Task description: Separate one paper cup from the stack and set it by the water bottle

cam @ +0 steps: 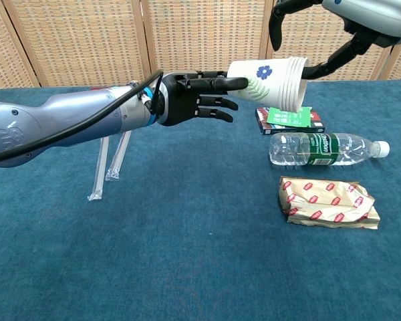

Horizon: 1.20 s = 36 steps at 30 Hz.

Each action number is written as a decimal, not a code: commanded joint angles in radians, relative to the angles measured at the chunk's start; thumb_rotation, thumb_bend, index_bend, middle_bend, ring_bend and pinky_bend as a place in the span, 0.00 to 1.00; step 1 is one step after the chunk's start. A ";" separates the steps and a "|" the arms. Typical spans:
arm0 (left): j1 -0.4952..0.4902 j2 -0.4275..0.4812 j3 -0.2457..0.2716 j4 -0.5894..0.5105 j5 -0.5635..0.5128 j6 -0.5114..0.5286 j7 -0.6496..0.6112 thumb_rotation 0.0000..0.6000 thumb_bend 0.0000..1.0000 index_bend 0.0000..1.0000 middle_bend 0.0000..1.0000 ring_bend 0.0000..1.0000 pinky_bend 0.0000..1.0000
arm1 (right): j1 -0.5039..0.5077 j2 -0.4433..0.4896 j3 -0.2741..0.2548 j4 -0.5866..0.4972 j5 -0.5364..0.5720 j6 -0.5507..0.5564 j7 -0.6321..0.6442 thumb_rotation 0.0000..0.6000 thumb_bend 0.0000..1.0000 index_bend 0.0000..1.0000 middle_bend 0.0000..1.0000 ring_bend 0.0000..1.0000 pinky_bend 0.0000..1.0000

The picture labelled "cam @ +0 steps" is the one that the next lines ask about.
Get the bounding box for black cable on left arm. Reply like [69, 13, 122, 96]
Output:
[0, 70, 164, 165]

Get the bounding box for woven bamboo folding screen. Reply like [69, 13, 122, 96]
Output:
[0, 0, 401, 90]

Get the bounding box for long straw in clear wrapper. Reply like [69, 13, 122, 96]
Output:
[88, 135, 111, 202]

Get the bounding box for clear water bottle green label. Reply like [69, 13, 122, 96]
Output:
[269, 132, 391, 167]

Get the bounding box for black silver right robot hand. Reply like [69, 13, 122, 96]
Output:
[268, 0, 401, 81]

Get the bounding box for blue table cloth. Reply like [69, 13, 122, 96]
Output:
[0, 78, 401, 321]

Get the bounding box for white floral paper cup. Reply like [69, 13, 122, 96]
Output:
[227, 56, 310, 114]

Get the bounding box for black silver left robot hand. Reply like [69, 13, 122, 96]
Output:
[158, 69, 250, 127]

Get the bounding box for short straw in clear wrapper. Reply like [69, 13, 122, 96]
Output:
[106, 130, 132, 183]

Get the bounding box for gold wrapped package red logos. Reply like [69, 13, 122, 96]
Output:
[278, 176, 380, 231]

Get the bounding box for green sachet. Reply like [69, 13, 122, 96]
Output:
[266, 106, 314, 128]

